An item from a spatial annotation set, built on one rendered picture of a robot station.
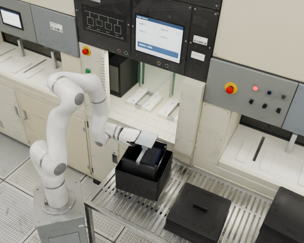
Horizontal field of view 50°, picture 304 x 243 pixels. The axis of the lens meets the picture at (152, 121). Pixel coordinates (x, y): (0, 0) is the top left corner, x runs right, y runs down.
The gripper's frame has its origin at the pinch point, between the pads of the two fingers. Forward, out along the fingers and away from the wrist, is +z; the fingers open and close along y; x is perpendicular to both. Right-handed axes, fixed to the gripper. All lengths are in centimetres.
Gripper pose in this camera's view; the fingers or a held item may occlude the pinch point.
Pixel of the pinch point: (145, 141)
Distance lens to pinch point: 187.4
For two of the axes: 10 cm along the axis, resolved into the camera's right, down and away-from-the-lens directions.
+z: 9.4, 2.6, -2.4
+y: -3.5, 5.9, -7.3
